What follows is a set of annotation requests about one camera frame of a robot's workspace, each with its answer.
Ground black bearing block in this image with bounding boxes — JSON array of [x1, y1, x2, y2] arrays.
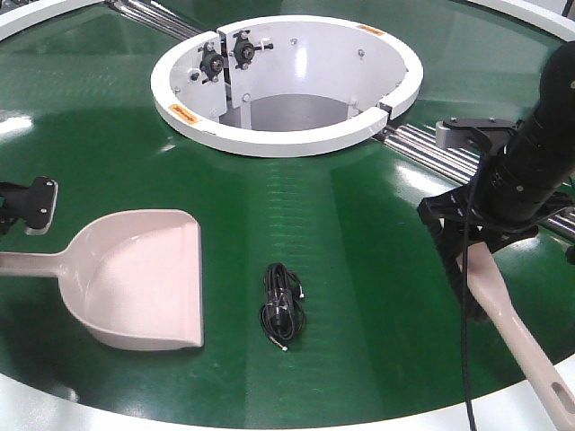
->
[[199, 42, 225, 84], [232, 30, 274, 70]]

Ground green conveyor belt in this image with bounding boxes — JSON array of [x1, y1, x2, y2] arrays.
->
[[0, 0, 575, 430]]

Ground steel conveyor rollers right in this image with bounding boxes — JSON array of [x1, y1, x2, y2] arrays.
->
[[372, 124, 574, 244]]

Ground steel conveyor rollers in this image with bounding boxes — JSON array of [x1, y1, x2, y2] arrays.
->
[[104, 0, 203, 41], [372, 124, 574, 244]]

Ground black bearing block left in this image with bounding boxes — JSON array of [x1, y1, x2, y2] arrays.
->
[[199, 42, 225, 84]]

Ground steel conveyor rollers left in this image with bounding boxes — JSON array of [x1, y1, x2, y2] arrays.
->
[[104, 0, 203, 41]]

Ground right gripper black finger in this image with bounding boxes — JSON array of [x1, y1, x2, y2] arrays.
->
[[427, 222, 488, 321]]

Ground black bearing block right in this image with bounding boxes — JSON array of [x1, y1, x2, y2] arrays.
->
[[232, 30, 274, 70]]

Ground black cable bundle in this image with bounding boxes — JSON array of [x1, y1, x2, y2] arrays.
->
[[259, 262, 308, 352]]

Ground white outer conveyor rim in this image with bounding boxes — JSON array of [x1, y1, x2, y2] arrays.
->
[[1, 1, 574, 430]]

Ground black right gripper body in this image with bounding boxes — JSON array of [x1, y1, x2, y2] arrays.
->
[[418, 172, 573, 256]]

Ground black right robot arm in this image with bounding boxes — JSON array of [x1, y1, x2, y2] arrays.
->
[[417, 42, 574, 321]]

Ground pink hand broom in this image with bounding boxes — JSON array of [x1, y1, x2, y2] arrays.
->
[[457, 242, 574, 430]]

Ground pink plastic dustpan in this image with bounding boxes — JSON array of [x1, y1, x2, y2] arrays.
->
[[1, 209, 204, 351]]

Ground white inner conveyor ring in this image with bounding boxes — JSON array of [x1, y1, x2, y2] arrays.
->
[[150, 14, 425, 159]]

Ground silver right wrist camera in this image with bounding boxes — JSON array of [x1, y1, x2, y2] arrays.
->
[[435, 117, 516, 149]]

